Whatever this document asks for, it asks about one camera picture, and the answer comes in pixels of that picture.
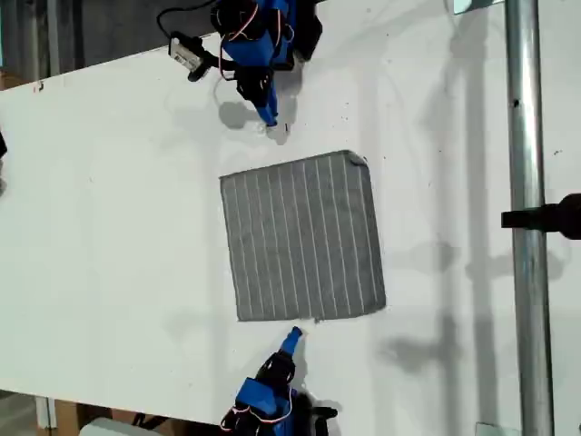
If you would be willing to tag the black object at table edge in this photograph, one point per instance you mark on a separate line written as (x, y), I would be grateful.
(2, 146)

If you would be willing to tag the black clamp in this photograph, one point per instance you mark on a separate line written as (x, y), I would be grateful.
(544, 217)

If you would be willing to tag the white plastic container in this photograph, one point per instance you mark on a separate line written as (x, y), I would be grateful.
(109, 428)

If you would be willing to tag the grey white-striped towel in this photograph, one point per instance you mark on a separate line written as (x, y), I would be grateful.
(302, 236)

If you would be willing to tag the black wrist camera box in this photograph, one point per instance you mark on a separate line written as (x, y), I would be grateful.
(324, 415)
(190, 56)

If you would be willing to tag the brown cardboard box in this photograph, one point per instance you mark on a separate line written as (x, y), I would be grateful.
(68, 415)
(11, 81)

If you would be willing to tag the steel post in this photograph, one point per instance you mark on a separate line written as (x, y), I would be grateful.
(526, 227)

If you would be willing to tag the white table leg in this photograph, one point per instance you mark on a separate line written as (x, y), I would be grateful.
(46, 411)

